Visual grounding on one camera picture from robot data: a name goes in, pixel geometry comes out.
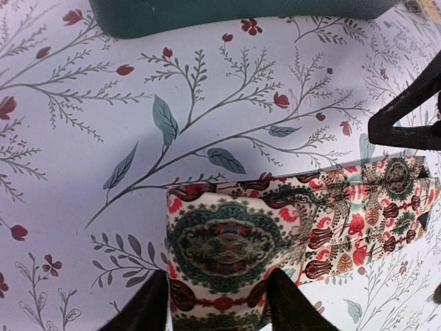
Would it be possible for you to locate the bamboo coaster mat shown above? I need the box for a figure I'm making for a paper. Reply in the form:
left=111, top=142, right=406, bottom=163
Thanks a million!
left=402, top=0, right=440, bottom=17

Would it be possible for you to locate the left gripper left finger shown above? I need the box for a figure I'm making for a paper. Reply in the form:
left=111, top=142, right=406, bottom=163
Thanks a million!
left=113, top=271, right=168, bottom=330

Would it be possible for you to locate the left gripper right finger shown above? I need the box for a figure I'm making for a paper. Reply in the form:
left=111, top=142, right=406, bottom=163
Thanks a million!
left=267, top=269, right=338, bottom=331

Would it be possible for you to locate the flamingo patterned tie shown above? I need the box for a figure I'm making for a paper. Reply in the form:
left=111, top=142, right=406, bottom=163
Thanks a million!
left=167, top=157, right=440, bottom=330

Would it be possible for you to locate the green divided organizer box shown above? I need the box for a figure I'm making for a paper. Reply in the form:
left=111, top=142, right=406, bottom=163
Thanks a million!
left=90, top=0, right=397, bottom=39

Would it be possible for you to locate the floral patterned table mat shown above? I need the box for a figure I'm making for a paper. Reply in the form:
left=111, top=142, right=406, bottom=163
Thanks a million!
left=1, top=1, right=440, bottom=330

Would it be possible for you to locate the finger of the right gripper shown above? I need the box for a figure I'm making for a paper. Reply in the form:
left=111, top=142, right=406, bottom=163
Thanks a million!
left=367, top=51, right=441, bottom=152

